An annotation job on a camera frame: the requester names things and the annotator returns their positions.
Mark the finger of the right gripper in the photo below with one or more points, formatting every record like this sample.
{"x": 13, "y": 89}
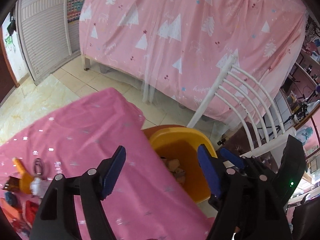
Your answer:
{"x": 247, "y": 166}

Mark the blue knitted sock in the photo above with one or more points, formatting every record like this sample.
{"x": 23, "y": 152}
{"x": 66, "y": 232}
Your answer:
{"x": 11, "y": 199}

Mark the pink star tablecloth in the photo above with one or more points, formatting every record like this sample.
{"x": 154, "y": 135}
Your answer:
{"x": 146, "y": 202}

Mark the black bags hanging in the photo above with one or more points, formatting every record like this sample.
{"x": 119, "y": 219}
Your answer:
{"x": 12, "y": 26}

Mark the white louvered wardrobe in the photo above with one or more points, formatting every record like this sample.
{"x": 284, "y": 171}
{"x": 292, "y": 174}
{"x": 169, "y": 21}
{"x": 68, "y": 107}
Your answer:
{"x": 47, "y": 40}

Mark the brown snack wrapper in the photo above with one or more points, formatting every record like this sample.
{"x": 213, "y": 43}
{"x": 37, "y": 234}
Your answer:
{"x": 12, "y": 184}

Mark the yellow trash bin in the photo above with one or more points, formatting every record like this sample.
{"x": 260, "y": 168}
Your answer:
{"x": 177, "y": 144}

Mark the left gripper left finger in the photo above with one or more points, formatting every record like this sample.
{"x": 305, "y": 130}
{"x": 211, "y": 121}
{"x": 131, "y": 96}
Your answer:
{"x": 56, "y": 217}

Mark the pink tree-print bed curtain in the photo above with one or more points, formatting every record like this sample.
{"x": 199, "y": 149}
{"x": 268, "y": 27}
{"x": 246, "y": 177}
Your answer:
{"x": 179, "y": 46}

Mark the white metal chair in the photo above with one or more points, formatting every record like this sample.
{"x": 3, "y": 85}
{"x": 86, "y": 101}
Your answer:
{"x": 250, "y": 101}

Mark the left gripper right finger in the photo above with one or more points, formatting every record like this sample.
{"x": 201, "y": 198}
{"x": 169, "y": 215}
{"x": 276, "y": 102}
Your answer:
{"x": 248, "y": 207}

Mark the dark red door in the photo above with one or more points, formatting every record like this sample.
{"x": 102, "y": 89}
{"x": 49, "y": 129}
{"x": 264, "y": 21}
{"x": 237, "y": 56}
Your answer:
{"x": 7, "y": 78}

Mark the orange box far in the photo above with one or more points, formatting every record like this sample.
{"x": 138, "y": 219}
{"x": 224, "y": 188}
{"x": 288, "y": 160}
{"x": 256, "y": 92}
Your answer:
{"x": 13, "y": 214}

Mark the orange plastic half capsule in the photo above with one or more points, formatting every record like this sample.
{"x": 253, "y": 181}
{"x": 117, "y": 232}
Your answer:
{"x": 25, "y": 182}

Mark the red Hello Kitty wrapper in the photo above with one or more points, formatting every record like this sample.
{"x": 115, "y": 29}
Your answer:
{"x": 30, "y": 211}

